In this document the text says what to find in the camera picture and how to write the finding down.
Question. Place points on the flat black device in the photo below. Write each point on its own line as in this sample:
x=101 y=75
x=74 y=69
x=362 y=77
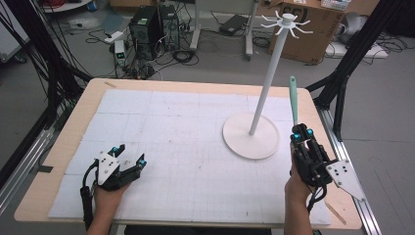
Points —
x=233 y=24

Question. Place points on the large black computer tower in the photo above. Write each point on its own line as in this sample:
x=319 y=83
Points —
x=143 y=32

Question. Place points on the slim black computer tower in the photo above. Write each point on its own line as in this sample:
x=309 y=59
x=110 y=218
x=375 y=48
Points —
x=169 y=27

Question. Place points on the flat white board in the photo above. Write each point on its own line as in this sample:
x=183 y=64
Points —
x=355 y=52

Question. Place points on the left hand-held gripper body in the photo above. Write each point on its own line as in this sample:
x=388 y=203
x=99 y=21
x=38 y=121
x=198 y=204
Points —
x=107 y=168

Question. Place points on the black tape piece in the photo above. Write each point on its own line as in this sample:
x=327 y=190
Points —
x=45 y=169

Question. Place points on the white hook stand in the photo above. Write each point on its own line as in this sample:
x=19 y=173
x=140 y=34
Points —
x=266 y=88

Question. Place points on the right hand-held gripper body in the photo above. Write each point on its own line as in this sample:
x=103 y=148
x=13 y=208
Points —
x=313 y=163

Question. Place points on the person's left hand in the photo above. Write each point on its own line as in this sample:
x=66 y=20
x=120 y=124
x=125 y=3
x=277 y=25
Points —
x=109 y=199

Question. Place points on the white power strip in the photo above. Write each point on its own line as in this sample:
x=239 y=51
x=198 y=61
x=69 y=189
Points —
x=113 y=37

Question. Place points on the aluminium rail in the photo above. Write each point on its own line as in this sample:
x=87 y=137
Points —
x=23 y=166
x=337 y=143

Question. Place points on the person's right hand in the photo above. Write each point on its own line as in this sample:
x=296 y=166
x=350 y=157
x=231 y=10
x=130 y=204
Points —
x=295 y=191

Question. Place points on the white grid mat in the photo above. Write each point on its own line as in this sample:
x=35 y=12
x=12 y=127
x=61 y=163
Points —
x=179 y=124

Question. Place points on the flat wooden stick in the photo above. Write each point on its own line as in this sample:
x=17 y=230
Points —
x=336 y=212

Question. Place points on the brown cardboard box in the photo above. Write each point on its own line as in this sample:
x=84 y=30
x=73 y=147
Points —
x=313 y=36

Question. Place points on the white power supply unit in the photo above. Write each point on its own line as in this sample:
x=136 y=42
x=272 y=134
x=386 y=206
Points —
x=119 y=52

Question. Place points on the grey rounded object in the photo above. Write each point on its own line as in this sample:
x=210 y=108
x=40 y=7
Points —
x=354 y=26

